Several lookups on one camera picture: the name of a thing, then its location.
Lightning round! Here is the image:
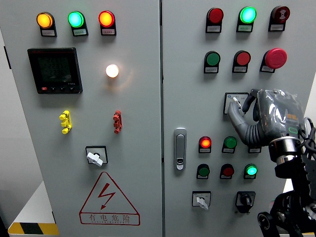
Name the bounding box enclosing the grey switch with white handle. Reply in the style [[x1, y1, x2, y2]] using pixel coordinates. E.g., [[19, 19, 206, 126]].
[[223, 92, 250, 116]]

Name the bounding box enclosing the large red stop button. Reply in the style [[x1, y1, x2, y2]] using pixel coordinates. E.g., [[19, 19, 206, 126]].
[[264, 47, 288, 70]]

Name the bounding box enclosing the small lit green lamp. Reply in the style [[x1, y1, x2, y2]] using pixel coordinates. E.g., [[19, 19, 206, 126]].
[[243, 163, 258, 180]]

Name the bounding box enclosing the small red push button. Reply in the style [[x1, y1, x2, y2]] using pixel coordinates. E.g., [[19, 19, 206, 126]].
[[219, 163, 235, 180]]

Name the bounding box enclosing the small lit red lamp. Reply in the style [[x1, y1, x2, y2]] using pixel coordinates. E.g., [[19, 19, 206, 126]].
[[198, 136, 212, 150]]

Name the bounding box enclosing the small green push button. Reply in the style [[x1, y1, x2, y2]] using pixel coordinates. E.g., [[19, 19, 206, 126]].
[[196, 163, 211, 180]]

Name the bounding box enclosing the silver door lock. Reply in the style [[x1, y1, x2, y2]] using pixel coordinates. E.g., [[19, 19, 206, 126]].
[[173, 127, 187, 171]]

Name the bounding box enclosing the red and black buzzer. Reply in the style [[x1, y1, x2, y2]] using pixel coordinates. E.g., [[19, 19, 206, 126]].
[[271, 5, 291, 23]]

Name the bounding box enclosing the green round lamp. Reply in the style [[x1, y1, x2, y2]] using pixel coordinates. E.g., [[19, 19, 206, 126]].
[[239, 6, 258, 25], [67, 10, 85, 29]]

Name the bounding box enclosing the red round lamp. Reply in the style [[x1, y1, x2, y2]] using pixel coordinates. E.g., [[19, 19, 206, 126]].
[[98, 10, 116, 28], [206, 7, 225, 25]]

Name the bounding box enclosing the white round lamp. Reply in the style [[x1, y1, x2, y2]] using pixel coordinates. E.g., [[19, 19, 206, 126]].
[[105, 64, 120, 79]]

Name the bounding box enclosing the red warning triangle sign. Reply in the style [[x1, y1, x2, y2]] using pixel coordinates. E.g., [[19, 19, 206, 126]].
[[79, 171, 141, 226]]

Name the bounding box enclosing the black display meter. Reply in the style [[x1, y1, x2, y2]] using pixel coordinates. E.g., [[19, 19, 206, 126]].
[[27, 47, 83, 95]]

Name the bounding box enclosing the yellow round lamp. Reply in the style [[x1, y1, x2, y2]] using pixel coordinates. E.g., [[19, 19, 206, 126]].
[[36, 11, 55, 30]]

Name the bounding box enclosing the black yellow striped tape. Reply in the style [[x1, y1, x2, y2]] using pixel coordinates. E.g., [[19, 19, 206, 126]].
[[8, 222, 60, 236]]

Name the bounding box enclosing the turn switch with black handle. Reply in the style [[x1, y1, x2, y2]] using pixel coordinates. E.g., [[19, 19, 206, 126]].
[[235, 191, 256, 214]]

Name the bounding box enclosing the turn switch with white handle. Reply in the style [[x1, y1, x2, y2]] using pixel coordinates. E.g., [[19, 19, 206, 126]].
[[85, 145, 109, 167], [192, 191, 212, 211]]

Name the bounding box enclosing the small red handle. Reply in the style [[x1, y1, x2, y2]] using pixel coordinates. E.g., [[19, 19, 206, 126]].
[[113, 110, 123, 134]]

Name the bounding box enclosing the small yellow handle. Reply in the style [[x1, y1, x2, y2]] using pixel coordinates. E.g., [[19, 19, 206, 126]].
[[59, 110, 73, 135]]

